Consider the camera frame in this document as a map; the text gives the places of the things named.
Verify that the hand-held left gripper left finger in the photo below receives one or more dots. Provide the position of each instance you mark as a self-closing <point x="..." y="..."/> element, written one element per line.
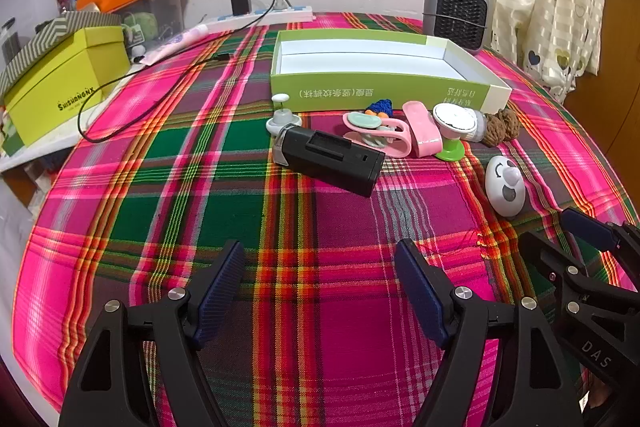
<point x="222" y="292"/>

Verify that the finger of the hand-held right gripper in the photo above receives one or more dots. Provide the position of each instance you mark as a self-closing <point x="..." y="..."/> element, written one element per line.
<point x="550" y="254"/>
<point x="587" y="229"/>

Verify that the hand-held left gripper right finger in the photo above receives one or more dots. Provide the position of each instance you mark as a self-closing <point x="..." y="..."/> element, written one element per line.
<point x="420" y="292"/>

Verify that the white panda round toy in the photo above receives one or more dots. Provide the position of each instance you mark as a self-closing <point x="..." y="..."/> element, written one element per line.
<point x="505" y="187"/>

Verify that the brown walnut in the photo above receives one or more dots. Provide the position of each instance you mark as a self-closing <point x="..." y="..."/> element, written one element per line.
<point x="512" y="124"/>
<point x="497" y="129"/>

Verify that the black rectangular device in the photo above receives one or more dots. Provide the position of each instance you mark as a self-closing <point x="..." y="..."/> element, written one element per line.
<point x="335" y="157"/>

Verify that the pink clip with green pad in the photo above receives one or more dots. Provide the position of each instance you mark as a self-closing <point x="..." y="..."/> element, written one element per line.
<point x="385" y="132"/>

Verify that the white capped clear jar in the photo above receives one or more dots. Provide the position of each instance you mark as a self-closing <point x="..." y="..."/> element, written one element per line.
<point x="454" y="119"/>

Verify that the white knob holder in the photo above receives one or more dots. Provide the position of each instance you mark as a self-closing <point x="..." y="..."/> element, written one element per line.
<point x="282" y="122"/>

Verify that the blue orange knitted toy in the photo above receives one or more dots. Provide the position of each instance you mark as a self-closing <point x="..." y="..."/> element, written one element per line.
<point x="378" y="107"/>

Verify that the green white cardboard box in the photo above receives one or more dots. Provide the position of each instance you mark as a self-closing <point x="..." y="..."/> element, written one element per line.
<point x="350" y="92"/>

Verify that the pink green plaid tablecloth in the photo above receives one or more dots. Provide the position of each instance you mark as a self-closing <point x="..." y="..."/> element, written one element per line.
<point x="200" y="187"/>

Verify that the green suction cup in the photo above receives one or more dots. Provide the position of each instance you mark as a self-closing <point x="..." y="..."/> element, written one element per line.
<point x="449" y="152"/>

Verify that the pink oblong case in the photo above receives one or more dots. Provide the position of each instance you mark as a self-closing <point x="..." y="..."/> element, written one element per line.
<point x="422" y="127"/>

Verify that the brown wooden cabinet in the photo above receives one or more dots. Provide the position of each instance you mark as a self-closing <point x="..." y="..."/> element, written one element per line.
<point x="622" y="57"/>

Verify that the pink white tube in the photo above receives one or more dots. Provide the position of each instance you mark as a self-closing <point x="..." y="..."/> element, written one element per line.
<point x="172" y="44"/>

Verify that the grey space heater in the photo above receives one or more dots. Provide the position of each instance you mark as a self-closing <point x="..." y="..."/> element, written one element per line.
<point x="455" y="14"/>

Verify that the small white ball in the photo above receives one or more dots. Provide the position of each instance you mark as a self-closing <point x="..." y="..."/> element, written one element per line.
<point x="137" y="53"/>

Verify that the yellow-green shoe box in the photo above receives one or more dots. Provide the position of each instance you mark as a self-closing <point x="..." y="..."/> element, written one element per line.
<point x="65" y="92"/>

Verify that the white power strip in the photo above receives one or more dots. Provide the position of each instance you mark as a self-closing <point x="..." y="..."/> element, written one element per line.
<point x="260" y="18"/>

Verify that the white plug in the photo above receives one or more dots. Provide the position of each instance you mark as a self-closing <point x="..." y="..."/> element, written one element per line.
<point x="282" y="3"/>

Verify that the striped box lid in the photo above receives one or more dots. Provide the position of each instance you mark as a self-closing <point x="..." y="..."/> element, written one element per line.
<point x="45" y="37"/>

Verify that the dark glass jar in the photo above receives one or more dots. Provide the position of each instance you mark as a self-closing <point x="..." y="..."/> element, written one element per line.
<point x="9" y="42"/>

